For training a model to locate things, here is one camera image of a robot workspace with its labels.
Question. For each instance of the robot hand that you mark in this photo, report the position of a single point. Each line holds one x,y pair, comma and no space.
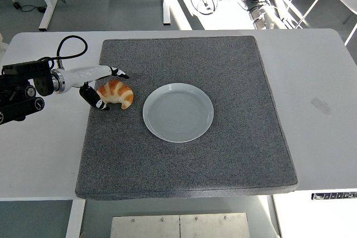
81,75

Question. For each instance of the croissant bread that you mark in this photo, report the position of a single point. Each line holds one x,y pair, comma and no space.
117,90

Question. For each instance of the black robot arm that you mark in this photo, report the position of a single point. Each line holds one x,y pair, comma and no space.
16,101

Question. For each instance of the light grey round plate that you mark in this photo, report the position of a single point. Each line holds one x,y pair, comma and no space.
178,115

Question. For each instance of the grey metal plate with screws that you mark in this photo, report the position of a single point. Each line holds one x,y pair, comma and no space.
178,227

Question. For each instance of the black caster wheel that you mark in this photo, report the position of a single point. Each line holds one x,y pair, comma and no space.
17,5

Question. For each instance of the white table leg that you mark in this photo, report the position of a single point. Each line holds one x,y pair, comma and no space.
75,218

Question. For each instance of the grey speckled mat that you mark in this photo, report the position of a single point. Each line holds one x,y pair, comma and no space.
195,165

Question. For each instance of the clear tape piece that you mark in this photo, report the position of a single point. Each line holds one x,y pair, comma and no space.
321,107

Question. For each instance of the table control panel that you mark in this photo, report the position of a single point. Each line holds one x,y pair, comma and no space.
334,196

